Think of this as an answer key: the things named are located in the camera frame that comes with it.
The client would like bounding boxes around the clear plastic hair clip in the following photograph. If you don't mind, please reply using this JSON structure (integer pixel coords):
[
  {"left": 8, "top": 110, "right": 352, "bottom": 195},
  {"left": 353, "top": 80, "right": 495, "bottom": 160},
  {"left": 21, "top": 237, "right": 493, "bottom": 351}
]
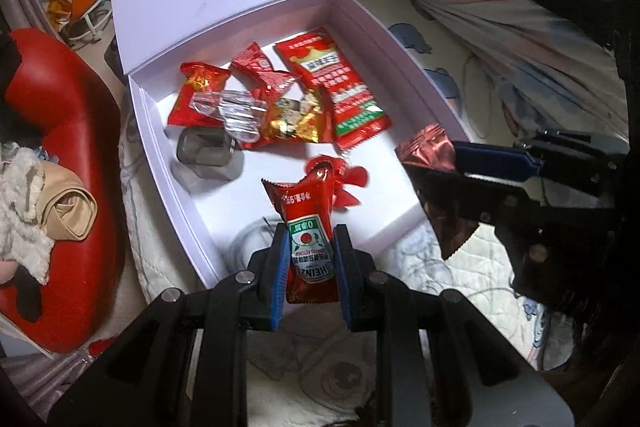
[{"left": 192, "top": 88, "right": 269, "bottom": 146}]

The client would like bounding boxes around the pastel checked cartoon duvet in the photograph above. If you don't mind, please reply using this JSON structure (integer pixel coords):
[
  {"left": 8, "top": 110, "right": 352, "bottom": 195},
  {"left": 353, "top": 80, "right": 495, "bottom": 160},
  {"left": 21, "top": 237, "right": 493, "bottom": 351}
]
[{"left": 345, "top": 0, "right": 632, "bottom": 144}]

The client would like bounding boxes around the beige folded cloth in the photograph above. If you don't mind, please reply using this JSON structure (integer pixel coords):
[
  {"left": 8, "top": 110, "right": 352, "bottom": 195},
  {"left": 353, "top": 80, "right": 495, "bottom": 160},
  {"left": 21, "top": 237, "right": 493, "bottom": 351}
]
[{"left": 39, "top": 162, "right": 99, "bottom": 243}]

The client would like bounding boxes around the white wire stand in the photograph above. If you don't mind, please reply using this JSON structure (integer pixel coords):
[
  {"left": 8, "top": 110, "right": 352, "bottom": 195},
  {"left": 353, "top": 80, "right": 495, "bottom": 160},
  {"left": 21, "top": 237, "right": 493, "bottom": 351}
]
[{"left": 65, "top": 0, "right": 114, "bottom": 48}]

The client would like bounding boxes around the dark cloth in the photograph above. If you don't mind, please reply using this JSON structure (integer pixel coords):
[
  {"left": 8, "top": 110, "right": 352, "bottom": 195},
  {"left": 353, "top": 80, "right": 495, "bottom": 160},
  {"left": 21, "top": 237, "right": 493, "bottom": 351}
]
[{"left": 0, "top": 32, "right": 27, "bottom": 144}]

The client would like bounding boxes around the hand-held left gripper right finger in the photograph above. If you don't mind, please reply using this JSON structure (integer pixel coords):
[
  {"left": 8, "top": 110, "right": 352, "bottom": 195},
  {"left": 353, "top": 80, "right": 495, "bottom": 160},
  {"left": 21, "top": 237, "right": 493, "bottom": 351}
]
[{"left": 333, "top": 223, "right": 532, "bottom": 427}]

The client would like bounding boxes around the red plastic fan toy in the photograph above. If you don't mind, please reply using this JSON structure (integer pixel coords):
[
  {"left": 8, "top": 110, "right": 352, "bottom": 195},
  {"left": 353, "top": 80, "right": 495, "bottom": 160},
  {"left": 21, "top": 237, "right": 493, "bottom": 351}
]
[{"left": 303, "top": 155, "right": 370, "bottom": 210}]

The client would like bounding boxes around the quilted cartoon bed sheet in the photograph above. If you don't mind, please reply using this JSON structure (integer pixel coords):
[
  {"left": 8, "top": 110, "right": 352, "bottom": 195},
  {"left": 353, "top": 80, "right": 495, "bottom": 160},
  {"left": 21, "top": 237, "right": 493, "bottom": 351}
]
[{"left": 117, "top": 0, "right": 566, "bottom": 427}]

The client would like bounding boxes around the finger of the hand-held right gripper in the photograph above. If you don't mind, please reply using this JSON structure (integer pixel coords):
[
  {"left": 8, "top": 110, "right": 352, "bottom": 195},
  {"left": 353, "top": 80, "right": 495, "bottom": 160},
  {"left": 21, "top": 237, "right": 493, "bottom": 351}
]
[
  {"left": 414, "top": 171, "right": 543, "bottom": 229},
  {"left": 451, "top": 128, "right": 629, "bottom": 198}
]

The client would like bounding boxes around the grey earbuds case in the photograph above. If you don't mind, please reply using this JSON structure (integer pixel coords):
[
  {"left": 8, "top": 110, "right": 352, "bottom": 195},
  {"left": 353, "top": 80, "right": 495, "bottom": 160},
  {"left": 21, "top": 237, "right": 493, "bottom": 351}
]
[{"left": 174, "top": 127, "right": 244, "bottom": 182}]

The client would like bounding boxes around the red ketchup packet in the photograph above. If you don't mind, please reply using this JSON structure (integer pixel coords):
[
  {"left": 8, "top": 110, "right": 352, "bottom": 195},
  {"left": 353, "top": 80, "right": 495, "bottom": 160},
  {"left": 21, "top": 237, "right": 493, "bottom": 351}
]
[{"left": 260, "top": 164, "right": 340, "bottom": 306}]

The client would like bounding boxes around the dark red shiny packet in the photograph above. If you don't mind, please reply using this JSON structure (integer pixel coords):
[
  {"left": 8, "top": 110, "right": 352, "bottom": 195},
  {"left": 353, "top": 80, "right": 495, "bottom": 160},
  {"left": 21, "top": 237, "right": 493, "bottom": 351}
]
[{"left": 394, "top": 123, "right": 476, "bottom": 261}]

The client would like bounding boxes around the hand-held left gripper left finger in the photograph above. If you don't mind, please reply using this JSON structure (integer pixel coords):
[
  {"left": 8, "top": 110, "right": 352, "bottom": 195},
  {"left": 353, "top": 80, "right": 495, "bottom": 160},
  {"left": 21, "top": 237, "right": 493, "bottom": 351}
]
[{"left": 47, "top": 222, "right": 292, "bottom": 427}]

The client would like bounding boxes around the pink black plush toy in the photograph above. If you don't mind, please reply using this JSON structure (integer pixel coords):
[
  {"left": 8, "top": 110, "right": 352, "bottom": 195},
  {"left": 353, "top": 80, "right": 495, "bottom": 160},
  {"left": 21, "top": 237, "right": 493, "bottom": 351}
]
[{"left": 0, "top": 257, "right": 47, "bottom": 324}]

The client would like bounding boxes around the white cable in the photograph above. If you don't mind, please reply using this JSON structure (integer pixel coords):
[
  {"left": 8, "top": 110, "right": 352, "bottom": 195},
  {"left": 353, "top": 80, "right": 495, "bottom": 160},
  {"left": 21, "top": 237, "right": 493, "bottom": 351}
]
[{"left": 227, "top": 217, "right": 279, "bottom": 279}]

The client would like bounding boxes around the small red candy packet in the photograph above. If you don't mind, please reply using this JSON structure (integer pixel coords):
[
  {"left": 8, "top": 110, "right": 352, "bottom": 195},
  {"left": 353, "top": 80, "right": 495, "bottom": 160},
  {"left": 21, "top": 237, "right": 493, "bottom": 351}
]
[{"left": 229, "top": 42, "right": 301, "bottom": 100}]

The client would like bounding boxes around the white flat sheet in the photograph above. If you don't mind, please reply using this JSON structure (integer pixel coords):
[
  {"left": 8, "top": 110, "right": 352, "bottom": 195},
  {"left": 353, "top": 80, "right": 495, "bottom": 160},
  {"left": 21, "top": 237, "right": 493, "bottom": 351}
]
[{"left": 0, "top": 307, "right": 57, "bottom": 351}]

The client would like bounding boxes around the long red sauce packet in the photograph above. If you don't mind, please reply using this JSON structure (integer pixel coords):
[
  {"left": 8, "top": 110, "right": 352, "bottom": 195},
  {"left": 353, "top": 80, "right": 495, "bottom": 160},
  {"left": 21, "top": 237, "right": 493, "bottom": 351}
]
[{"left": 273, "top": 27, "right": 393, "bottom": 152}]

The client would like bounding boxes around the white fluffy cloth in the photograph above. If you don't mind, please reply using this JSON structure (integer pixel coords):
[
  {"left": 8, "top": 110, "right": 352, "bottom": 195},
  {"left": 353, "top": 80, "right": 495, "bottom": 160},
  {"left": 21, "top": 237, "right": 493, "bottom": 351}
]
[{"left": 0, "top": 147, "right": 56, "bottom": 286}]

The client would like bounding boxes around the red chair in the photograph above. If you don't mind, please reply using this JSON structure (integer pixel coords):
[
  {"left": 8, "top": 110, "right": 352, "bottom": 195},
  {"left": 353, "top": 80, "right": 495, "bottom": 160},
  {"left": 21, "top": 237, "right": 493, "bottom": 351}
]
[{"left": 0, "top": 28, "right": 126, "bottom": 355}]

